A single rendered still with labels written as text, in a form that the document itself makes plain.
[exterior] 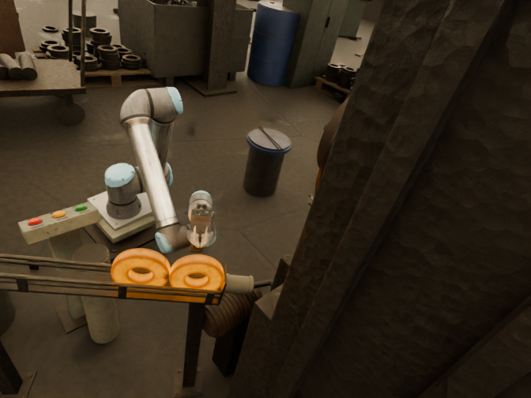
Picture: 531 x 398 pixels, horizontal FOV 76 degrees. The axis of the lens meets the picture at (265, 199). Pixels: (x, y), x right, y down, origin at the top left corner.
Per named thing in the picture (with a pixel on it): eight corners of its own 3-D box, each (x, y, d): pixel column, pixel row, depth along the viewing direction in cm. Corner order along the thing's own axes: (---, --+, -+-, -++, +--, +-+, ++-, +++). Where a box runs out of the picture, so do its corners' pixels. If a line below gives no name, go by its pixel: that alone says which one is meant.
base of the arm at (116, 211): (100, 204, 195) (97, 191, 189) (131, 193, 206) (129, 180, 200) (115, 224, 186) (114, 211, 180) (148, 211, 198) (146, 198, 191)
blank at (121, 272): (172, 260, 92) (173, 251, 95) (111, 253, 88) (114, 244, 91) (165, 294, 101) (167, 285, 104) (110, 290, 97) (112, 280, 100)
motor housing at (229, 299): (246, 366, 153) (269, 294, 121) (205, 397, 140) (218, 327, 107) (228, 343, 160) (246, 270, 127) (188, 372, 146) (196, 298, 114)
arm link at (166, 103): (133, 175, 198) (139, 79, 137) (163, 170, 206) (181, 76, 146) (142, 197, 193) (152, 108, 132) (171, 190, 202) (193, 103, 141)
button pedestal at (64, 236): (115, 309, 162) (101, 213, 125) (60, 337, 148) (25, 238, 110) (101, 287, 170) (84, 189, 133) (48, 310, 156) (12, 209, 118)
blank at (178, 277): (228, 265, 97) (227, 257, 99) (172, 260, 92) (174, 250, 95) (217, 298, 106) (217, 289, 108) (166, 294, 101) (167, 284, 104)
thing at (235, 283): (250, 299, 106) (254, 287, 102) (221, 297, 103) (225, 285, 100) (248, 283, 110) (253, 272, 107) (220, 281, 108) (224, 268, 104)
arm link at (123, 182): (104, 189, 190) (99, 164, 179) (135, 182, 199) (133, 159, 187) (111, 207, 182) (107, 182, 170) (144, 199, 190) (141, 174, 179)
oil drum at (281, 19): (297, 84, 468) (314, 13, 414) (265, 88, 432) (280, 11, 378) (269, 69, 498) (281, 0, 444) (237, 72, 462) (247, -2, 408)
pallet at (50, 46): (144, 58, 433) (142, 21, 407) (171, 83, 388) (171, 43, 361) (34, 61, 366) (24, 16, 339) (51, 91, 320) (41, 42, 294)
